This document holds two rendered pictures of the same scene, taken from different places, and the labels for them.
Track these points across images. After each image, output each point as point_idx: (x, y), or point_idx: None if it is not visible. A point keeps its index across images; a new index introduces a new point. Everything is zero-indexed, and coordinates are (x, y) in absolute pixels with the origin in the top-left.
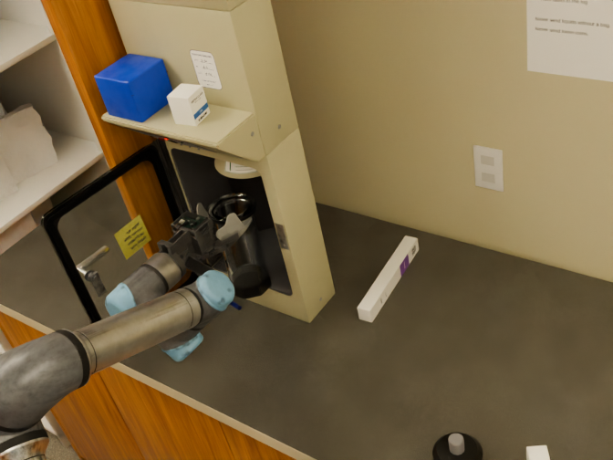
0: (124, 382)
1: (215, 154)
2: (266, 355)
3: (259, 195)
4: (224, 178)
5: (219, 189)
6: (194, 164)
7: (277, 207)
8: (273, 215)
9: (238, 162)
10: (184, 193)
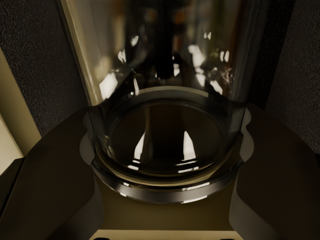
0: None
1: (168, 236)
2: None
3: None
4: (290, 34)
5: (311, 22)
6: (303, 139)
7: (2, 171)
8: (9, 145)
9: (112, 233)
10: None
